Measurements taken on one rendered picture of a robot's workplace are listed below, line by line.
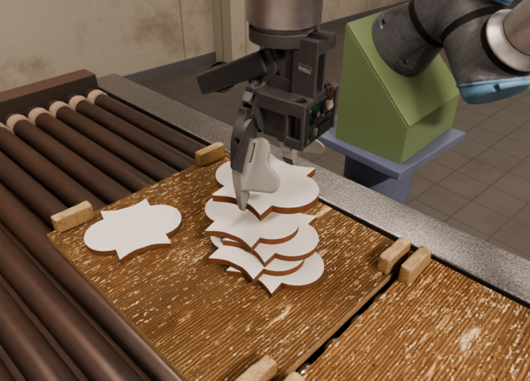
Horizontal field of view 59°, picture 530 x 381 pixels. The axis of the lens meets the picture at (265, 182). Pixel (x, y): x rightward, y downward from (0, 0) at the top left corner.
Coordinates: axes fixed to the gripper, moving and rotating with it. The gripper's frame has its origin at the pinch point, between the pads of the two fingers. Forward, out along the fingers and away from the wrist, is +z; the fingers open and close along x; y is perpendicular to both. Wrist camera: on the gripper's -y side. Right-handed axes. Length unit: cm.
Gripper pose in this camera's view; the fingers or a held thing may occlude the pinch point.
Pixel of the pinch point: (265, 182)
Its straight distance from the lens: 59.7
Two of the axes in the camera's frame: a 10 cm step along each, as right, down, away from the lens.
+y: 8.1, 3.4, -4.8
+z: -0.1, 8.3, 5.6
